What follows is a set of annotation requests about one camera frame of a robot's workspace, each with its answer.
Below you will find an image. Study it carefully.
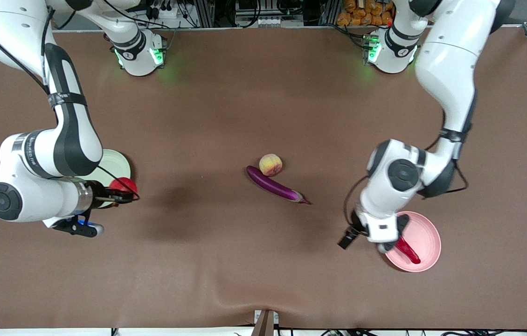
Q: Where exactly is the red round apple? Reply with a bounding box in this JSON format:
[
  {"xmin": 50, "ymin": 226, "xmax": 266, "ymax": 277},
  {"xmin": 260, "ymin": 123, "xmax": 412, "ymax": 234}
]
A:
[{"xmin": 108, "ymin": 177, "xmax": 139, "ymax": 199}]

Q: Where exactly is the red chili pepper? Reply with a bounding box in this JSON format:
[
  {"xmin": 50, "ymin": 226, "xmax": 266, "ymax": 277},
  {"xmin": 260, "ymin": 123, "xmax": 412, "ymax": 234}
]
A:
[{"xmin": 395, "ymin": 235, "xmax": 422, "ymax": 265}]

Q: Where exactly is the long purple eggplant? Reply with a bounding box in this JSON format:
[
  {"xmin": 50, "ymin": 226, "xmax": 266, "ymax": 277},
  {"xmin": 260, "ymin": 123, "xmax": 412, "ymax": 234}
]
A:
[{"xmin": 246, "ymin": 165, "xmax": 312, "ymax": 205}]

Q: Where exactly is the yellow pink peach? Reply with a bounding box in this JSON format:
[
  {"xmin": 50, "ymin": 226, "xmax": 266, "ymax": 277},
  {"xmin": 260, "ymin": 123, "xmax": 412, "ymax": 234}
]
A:
[{"xmin": 259, "ymin": 154, "xmax": 283, "ymax": 177}]

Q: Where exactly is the light green round plate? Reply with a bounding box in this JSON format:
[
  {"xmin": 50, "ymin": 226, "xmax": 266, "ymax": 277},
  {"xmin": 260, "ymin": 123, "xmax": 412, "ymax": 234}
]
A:
[{"xmin": 87, "ymin": 149, "xmax": 132, "ymax": 209}]

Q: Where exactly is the pink round plate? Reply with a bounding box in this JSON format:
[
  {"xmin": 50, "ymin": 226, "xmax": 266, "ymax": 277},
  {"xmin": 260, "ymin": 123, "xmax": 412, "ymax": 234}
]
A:
[{"xmin": 384, "ymin": 211, "xmax": 442, "ymax": 273}]

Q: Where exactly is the brown table cloth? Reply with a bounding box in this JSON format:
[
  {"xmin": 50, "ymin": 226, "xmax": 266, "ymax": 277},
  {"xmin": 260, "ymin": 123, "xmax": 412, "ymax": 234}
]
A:
[{"xmin": 0, "ymin": 26, "xmax": 527, "ymax": 329}]

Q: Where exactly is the white power strip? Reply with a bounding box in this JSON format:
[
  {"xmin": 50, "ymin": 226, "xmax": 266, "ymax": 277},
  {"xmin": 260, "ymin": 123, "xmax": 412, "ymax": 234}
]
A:
[{"xmin": 145, "ymin": 0, "xmax": 185, "ymax": 21}]

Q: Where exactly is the bag of orange snacks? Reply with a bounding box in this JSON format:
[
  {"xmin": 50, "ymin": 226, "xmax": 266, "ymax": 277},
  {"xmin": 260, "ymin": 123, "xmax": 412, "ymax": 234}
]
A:
[{"xmin": 337, "ymin": 0, "xmax": 394, "ymax": 27}]

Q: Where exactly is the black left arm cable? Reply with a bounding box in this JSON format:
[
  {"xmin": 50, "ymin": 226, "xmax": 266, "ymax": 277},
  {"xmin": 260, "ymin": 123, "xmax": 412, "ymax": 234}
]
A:
[{"xmin": 343, "ymin": 93, "xmax": 478, "ymax": 234}]

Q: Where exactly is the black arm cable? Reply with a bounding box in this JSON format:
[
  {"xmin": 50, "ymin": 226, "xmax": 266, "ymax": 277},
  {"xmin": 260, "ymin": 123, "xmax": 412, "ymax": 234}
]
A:
[
  {"xmin": 343, "ymin": 93, "xmax": 478, "ymax": 234},
  {"xmin": 0, "ymin": 0, "xmax": 141, "ymax": 201}
]

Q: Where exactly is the grey table edge bracket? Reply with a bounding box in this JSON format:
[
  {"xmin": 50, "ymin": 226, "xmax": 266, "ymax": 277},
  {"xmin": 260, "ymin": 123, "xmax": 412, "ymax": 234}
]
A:
[{"xmin": 251, "ymin": 309, "xmax": 279, "ymax": 336}]

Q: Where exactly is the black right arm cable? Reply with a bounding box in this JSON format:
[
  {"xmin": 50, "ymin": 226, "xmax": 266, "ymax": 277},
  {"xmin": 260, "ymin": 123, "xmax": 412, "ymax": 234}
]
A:
[{"xmin": 0, "ymin": 0, "xmax": 141, "ymax": 201}]

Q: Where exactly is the aluminium frame post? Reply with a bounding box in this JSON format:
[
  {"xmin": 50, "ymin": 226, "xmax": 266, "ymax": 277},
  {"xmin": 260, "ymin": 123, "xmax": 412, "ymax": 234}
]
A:
[
  {"xmin": 324, "ymin": 0, "xmax": 339, "ymax": 26},
  {"xmin": 194, "ymin": 0, "xmax": 216, "ymax": 28}
]

